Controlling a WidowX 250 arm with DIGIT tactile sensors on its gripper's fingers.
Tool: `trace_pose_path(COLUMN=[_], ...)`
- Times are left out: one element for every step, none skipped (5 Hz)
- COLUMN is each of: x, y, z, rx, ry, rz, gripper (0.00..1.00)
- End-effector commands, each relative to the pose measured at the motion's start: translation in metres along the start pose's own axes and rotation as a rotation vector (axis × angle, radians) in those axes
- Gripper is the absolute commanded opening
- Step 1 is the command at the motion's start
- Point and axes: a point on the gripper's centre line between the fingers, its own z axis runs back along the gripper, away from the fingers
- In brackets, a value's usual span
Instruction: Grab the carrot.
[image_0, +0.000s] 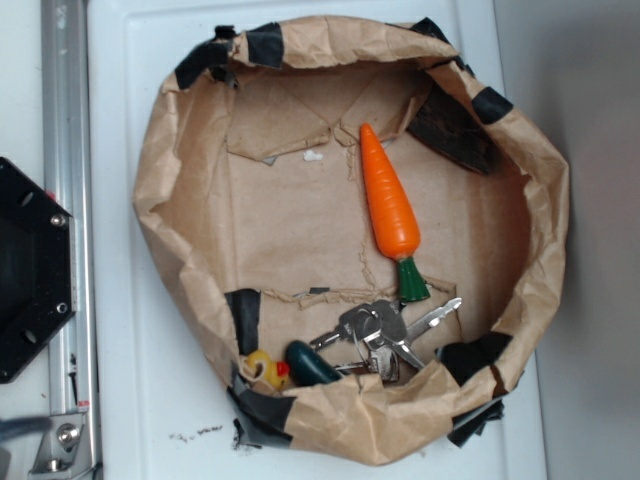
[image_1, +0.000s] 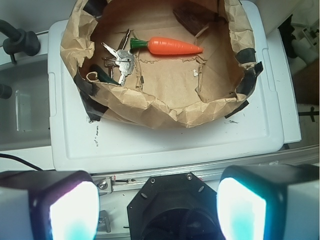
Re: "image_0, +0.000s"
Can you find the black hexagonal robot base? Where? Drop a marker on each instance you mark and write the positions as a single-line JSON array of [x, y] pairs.
[[36, 270]]

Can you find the orange toy carrot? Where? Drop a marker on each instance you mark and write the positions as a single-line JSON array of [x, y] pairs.
[[395, 227]]

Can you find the brown paper bag bin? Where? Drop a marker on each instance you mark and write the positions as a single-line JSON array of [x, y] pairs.
[[259, 248]]

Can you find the small white crumb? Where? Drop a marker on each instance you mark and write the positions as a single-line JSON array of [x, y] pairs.
[[311, 155]]

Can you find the silver key bunch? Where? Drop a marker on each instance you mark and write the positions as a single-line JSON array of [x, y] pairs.
[[380, 328]]

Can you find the dark green oval fob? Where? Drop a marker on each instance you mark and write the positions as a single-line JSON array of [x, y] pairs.
[[307, 367]]

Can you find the yellow rubber duck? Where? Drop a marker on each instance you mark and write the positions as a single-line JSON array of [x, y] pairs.
[[259, 367]]

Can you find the aluminium extrusion rail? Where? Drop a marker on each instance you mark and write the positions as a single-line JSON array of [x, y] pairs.
[[73, 366]]

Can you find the metal corner bracket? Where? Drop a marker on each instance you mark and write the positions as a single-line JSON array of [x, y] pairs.
[[64, 451]]

